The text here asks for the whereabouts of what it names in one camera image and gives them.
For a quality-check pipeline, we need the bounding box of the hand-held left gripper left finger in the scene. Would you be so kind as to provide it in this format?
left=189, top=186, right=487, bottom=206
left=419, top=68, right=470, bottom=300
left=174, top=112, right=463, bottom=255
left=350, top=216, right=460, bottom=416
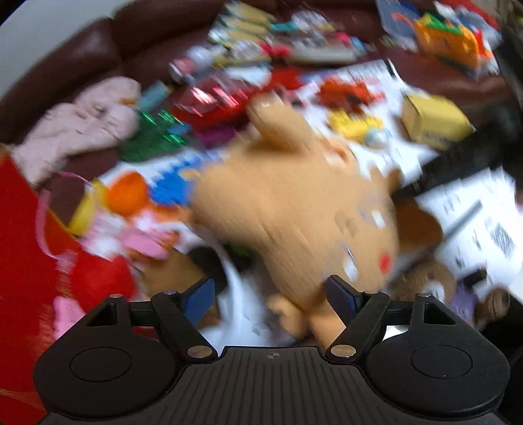
left=88, top=278, right=218, bottom=363

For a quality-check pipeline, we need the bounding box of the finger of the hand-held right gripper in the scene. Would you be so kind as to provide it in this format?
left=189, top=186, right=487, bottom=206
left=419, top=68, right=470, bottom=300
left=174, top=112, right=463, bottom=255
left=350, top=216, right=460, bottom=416
left=398, top=133, right=505, bottom=197

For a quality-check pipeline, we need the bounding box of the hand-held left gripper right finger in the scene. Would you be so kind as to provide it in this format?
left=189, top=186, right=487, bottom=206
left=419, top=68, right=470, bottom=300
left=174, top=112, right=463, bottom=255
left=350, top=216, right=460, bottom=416
left=325, top=275, right=456, bottom=364

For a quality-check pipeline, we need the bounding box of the tan plush toy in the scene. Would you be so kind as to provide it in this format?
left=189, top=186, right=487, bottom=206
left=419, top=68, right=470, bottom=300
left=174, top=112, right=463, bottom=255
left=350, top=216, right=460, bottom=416
left=190, top=96, right=403, bottom=342

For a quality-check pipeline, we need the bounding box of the red cardboard box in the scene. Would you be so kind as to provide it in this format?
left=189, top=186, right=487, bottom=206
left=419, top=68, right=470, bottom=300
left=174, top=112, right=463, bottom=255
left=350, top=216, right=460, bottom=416
left=0, top=153, right=137, bottom=425

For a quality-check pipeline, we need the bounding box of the yellow cardboard box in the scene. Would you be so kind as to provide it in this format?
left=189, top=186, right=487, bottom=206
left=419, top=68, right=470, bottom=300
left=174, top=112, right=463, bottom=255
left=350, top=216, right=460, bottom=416
left=400, top=93, right=475, bottom=150

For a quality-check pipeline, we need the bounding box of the white printed paper sheet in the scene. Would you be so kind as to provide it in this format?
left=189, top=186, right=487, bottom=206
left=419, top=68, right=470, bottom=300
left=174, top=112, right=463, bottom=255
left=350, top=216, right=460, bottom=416
left=294, top=59, right=434, bottom=176
left=417, top=167, right=523, bottom=287

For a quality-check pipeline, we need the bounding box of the orange yellow toy vehicle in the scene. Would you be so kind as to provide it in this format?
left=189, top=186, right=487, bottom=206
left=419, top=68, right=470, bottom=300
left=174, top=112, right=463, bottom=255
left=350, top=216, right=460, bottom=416
left=414, top=12, right=503, bottom=78

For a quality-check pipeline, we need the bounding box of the brown bear plush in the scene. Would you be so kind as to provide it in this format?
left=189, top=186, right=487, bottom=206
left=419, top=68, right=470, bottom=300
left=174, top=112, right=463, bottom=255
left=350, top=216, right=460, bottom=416
left=394, top=200, right=458, bottom=305

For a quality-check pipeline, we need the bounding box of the yellow plastic toy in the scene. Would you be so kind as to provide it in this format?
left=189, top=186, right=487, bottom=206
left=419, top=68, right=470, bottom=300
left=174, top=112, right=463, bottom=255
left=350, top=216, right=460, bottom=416
left=329, top=108, right=385, bottom=142

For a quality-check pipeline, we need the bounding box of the red orange toy figure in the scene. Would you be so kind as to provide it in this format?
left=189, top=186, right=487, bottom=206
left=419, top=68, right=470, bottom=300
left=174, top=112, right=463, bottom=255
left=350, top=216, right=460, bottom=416
left=316, top=77, right=385, bottom=115

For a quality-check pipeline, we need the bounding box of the blue plastic toy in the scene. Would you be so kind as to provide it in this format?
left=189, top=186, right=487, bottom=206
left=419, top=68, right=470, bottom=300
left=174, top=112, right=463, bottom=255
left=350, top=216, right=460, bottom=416
left=149, top=157, right=197, bottom=205

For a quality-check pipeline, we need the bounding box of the orange plastic toy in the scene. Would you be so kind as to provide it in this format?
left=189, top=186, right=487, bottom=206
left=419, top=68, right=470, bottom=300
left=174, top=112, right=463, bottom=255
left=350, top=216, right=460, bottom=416
left=104, top=172, right=150, bottom=215

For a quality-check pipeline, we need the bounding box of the blue picture book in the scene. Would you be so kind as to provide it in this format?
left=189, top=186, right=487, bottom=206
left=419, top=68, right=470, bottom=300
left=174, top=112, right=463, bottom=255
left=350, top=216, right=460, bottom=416
left=376, top=0, right=421, bottom=50

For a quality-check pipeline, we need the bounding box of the green foil decoration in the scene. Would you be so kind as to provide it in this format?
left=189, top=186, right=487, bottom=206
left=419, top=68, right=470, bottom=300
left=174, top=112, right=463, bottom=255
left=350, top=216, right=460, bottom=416
left=118, top=108, right=191, bottom=162

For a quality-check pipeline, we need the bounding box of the red foil balloon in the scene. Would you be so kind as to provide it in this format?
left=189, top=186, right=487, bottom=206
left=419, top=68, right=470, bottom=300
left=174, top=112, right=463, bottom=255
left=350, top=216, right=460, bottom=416
left=172, top=77, right=250, bottom=127

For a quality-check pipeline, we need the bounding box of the teal booklet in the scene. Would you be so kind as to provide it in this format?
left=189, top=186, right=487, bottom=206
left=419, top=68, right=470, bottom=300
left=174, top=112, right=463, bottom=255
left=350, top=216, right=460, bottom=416
left=141, top=82, right=170, bottom=111

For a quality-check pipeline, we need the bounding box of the pink padded jacket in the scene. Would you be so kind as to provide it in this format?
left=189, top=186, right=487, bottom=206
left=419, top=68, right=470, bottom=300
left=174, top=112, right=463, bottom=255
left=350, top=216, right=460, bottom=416
left=12, top=77, right=142, bottom=184

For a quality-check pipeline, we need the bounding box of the pink white doll toy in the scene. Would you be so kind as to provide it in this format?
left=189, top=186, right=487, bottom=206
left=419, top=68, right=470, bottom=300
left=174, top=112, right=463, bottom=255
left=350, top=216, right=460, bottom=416
left=169, top=45, right=221, bottom=84

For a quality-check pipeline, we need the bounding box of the stack of gold packets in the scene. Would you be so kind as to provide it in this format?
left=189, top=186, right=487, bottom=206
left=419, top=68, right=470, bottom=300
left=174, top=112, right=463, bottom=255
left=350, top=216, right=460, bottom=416
left=208, top=2, right=278, bottom=45

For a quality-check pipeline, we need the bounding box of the dark red leather sofa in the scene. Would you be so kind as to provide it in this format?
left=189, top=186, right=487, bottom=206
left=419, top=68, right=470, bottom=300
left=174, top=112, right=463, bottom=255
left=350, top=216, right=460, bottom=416
left=0, top=0, right=523, bottom=230

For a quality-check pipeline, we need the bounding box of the yellow plastic ring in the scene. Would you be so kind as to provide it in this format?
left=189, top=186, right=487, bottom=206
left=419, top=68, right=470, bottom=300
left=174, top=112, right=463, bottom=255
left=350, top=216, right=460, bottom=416
left=69, top=180, right=107, bottom=238

